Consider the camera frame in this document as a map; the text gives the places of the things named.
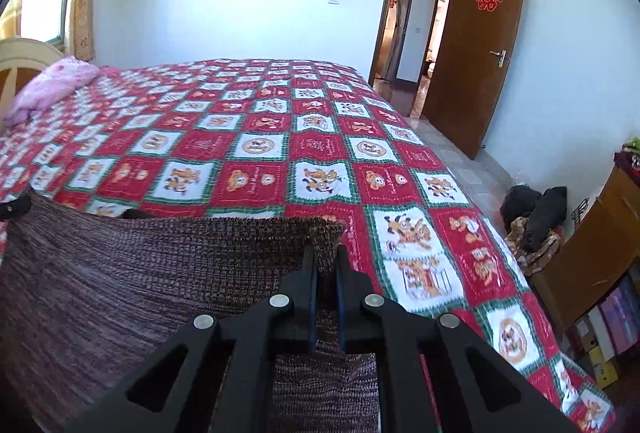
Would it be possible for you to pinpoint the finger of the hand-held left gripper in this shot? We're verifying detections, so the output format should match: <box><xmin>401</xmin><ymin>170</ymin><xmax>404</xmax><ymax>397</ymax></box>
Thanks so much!
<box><xmin>0</xmin><ymin>194</ymin><xmax>32</xmax><ymax>220</ymax></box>

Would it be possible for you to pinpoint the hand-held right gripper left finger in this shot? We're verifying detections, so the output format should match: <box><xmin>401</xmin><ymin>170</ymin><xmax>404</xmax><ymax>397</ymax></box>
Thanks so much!
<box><xmin>65</xmin><ymin>243</ymin><xmax>321</xmax><ymax>433</ymax></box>

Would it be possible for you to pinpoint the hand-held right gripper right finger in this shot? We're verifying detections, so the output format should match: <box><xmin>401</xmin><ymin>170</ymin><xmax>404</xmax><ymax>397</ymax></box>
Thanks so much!
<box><xmin>335</xmin><ymin>244</ymin><xmax>581</xmax><ymax>433</ymax></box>

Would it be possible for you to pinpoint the brown knitted sweater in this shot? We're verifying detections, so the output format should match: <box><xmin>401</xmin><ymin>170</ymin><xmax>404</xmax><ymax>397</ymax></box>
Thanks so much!
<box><xmin>0</xmin><ymin>198</ymin><xmax>381</xmax><ymax>433</ymax></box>

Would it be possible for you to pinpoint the pink pillow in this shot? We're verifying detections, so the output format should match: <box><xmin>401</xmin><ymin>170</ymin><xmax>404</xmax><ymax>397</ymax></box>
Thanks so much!
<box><xmin>4</xmin><ymin>55</ymin><xmax>103</xmax><ymax>126</ymax></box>

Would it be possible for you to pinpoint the cream wooden headboard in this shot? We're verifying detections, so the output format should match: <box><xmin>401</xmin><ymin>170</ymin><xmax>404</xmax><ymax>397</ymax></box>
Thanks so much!
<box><xmin>0</xmin><ymin>38</ymin><xmax>66</xmax><ymax>118</ymax></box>

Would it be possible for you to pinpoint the red checked cartoon quilt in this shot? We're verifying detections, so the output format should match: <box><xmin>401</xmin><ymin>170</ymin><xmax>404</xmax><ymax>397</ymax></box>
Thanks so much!
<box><xmin>0</xmin><ymin>58</ymin><xmax>616</xmax><ymax>433</ymax></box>

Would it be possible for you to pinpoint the wide yellow curtain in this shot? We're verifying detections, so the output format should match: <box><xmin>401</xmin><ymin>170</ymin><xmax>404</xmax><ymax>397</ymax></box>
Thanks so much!
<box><xmin>0</xmin><ymin>0</ymin><xmax>26</xmax><ymax>41</ymax></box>

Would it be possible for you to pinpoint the patterned brown cloth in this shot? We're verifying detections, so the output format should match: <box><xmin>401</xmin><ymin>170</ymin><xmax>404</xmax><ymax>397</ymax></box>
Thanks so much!
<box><xmin>504</xmin><ymin>215</ymin><xmax>563</xmax><ymax>276</ymax></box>

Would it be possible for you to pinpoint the black bag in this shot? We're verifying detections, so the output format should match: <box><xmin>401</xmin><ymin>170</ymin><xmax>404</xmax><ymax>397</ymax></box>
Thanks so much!
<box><xmin>500</xmin><ymin>185</ymin><xmax>568</xmax><ymax>251</ymax></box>

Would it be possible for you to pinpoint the brown wooden door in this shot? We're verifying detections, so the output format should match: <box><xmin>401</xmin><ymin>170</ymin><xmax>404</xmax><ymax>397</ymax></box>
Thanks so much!
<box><xmin>422</xmin><ymin>0</ymin><xmax>528</xmax><ymax>161</ymax></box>

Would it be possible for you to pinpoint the wooden cabinet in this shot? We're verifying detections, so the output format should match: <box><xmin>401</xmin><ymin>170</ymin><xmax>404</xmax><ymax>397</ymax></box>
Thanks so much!
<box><xmin>530</xmin><ymin>163</ymin><xmax>640</xmax><ymax>334</ymax></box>

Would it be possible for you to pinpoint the hallway wooden door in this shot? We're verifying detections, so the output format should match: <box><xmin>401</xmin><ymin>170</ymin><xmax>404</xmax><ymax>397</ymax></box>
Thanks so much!
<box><xmin>385</xmin><ymin>0</ymin><xmax>417</xmax><ymax>84</ymax></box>

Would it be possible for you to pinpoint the dark red cloth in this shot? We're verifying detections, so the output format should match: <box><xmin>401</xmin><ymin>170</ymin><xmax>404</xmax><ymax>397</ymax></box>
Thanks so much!
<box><xmin>614</xmin><ymin>152</ymin><xmax>640</xmax><ymax>174</ymax></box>

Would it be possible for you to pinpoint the brown door frame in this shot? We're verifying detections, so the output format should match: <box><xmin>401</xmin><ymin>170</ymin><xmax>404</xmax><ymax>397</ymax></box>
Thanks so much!
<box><xmin>367</xmin><ymin>0</ymin><xmax>473</xmax><ymax>88</ymax></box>

